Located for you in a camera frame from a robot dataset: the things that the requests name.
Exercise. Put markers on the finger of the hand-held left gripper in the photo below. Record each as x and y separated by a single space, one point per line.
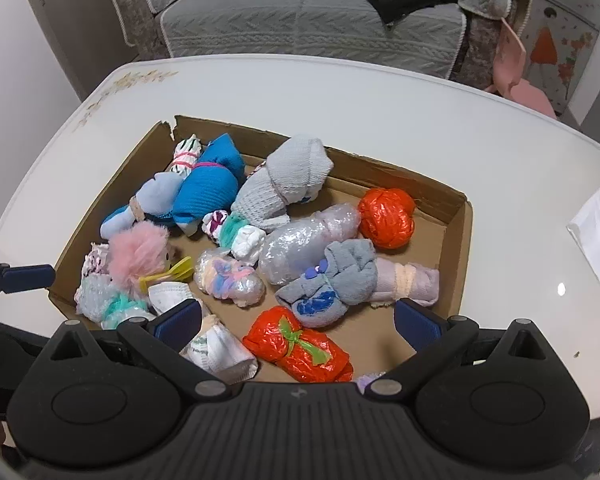
27 278
10 337

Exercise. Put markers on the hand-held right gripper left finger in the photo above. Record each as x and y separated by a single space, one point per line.
180 322

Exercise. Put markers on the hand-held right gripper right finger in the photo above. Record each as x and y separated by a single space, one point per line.
417 324

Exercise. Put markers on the white cloth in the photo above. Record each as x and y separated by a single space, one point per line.
170 297

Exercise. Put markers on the lilac sock bundle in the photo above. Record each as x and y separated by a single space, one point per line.
410 280

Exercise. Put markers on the yellow ribbon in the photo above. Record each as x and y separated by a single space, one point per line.
177 269

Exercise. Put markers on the pastel clear plastic bundle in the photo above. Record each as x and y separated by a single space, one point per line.
227 280

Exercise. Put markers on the pink white patterned bundle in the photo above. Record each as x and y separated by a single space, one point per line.
97 260

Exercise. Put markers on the bubble wrap teal bundle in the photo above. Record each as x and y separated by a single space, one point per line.
105 302

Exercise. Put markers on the pink fluffy toy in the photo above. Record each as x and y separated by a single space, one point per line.
140 250

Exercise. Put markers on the grey blue-print sock bundle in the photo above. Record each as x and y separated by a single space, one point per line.
330 285

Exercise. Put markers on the white teal purple sock bundle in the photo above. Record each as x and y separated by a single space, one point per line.
237 240

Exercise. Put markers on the shallow brown cardboard box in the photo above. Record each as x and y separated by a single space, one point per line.
420 220

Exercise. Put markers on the round orange plastic bundle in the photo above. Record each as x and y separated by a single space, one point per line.
386 217

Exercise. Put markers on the orange bundle green ribbon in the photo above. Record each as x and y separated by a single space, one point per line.
300 350

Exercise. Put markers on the light blue sock bundle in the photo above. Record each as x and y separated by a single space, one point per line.
150 195

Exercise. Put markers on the long clear plastic bundle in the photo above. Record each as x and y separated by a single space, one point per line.
305 245

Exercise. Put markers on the blue cloth bundle pink band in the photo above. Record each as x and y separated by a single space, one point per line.
210 185

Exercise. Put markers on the white patterned sock bundle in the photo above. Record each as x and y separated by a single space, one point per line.
186 155

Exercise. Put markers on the grey knit sock bundle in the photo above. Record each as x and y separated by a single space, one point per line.
290 170

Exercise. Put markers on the pale purple cloth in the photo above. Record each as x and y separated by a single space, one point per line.
370 381

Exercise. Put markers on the white paper sheet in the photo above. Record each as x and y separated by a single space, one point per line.
597 232

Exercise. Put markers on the white door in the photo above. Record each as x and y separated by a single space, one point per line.
50 25

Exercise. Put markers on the pink plastic chair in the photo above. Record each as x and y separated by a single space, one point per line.
512 55

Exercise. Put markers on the grey quilted sofa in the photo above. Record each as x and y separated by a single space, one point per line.
280 15

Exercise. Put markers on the white fridge with stickers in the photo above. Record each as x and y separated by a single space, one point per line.
565 35

